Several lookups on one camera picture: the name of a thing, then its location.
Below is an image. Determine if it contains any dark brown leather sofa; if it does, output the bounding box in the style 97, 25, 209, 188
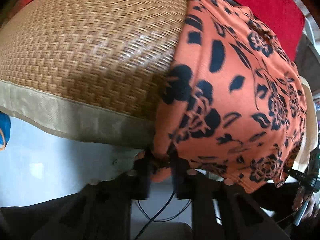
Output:
295, 34, 320, 95

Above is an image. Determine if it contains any orange floral garment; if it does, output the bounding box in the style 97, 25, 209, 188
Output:
153, 0, 307, 193

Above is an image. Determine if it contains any person's right hand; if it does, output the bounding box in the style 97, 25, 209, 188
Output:
292, 186, 319, 222

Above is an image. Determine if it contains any woven rattan seat mat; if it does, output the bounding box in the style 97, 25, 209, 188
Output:
1, 0, 187, 148

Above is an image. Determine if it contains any black cable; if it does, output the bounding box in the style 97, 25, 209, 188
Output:
133, 189, 193, 240

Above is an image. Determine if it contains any red blanket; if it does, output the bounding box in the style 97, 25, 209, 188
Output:
234, 0, 305, 60

